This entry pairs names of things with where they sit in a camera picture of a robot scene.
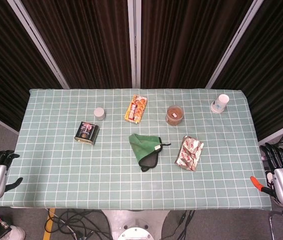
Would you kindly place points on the green cloth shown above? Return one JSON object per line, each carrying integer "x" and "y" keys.
{"x": 141, "y": 150}

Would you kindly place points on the yellow floor tape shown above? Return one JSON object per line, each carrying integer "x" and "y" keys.
{"x": 48, "y": 225}

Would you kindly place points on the crumpled gold foil packet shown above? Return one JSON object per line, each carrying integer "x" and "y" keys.
{"x": 189, "y": 153}

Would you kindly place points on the black luncheon meat tin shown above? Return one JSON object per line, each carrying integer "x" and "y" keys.
{"x": 86, "y": 132}

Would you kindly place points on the upturned white paper cup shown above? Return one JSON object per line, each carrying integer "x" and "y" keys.
{"x": 219, "y": 103}

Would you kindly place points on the green checked tablecloth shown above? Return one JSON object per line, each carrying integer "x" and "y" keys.
{"x": 106, "y": 180}

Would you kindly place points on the dark pleated partition panel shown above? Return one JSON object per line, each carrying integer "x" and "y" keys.
{"x": 276, "y": 70}
{"x": 86, "y": 42}
{"x": 186, "y": 42}
{"x": 4, "y": 62}

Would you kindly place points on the small white lidded jar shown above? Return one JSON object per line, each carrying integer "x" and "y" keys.
{"x": 99, "y": 113}

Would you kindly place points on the clear jar with brown contents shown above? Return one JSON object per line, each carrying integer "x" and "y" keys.
{"x": 174, "y": 115}

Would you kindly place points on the yellow snack box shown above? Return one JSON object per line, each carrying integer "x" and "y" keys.
{"x": 136, "y": 108}

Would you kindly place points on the aluminium partition base rail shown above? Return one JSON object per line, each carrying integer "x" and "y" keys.
{"x": 0, "y": 121}
{"x": 279, "y": 135}

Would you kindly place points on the aluminium partition post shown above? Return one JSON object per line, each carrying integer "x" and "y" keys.
{"x": 234, "y": 45}
{"x": 134, "y": 42}
{"x": 40, "y": 45}

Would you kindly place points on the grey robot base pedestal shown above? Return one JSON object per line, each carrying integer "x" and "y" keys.
{"x": 136, "y": 221}

